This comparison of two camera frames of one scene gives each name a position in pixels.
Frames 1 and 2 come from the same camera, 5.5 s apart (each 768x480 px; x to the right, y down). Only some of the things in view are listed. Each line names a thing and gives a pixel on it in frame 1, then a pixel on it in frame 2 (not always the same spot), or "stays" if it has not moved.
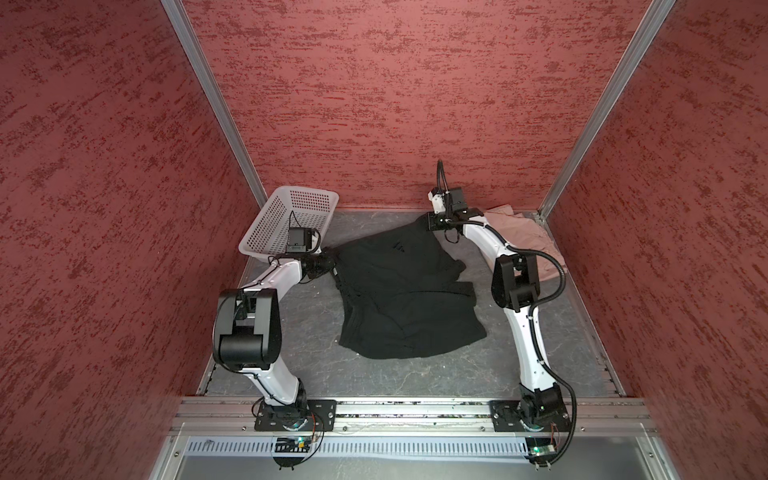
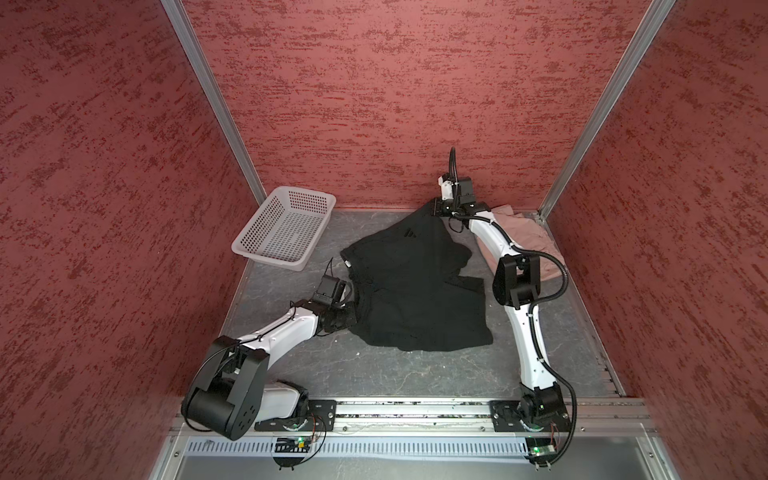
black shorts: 399,293 stays
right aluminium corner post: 647,30 stays
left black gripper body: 320,263 to 344,316
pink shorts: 522,232 stays
